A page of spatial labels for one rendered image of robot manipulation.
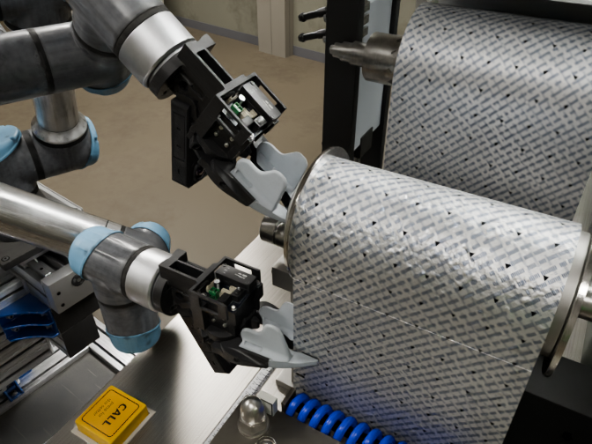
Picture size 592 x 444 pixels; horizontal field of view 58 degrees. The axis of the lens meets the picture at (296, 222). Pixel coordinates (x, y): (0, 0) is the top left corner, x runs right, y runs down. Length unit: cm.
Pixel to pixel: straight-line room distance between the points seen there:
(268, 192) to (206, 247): 198
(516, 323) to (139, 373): 60
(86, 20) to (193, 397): 53
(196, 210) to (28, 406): 135
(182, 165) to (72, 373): 131
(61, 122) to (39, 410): 91
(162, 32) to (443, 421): 49
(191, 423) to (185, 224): 195
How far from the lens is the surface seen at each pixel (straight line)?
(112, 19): 60
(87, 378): 184
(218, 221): 269
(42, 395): 185
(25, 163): 131
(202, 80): 57
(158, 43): 58
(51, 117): 124
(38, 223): 88
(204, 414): 83
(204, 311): 63
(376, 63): 72
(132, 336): 80
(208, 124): 56
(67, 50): 68
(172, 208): 283
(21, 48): 68
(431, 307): 49
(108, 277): 72
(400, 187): 51
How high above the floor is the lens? 158
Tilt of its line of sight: 36 degrees down
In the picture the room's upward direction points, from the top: straight up
